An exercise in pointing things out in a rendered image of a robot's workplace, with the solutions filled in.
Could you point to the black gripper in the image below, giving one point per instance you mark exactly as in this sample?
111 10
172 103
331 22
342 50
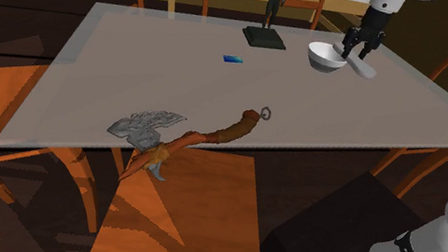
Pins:
375 22

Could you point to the grey flat utensil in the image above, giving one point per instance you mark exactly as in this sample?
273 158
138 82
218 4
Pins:
365 70

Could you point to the white bowl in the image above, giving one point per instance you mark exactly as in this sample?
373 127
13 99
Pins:
323 62

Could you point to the glass top dining table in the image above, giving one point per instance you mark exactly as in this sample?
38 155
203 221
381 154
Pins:
301 104

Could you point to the dark human figure statue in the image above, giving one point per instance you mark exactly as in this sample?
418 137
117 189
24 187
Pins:
264 38

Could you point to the small blue card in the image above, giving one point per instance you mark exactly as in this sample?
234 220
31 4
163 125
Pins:
233 59

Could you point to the dark robot stand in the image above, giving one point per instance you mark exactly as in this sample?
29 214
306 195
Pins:
324 235

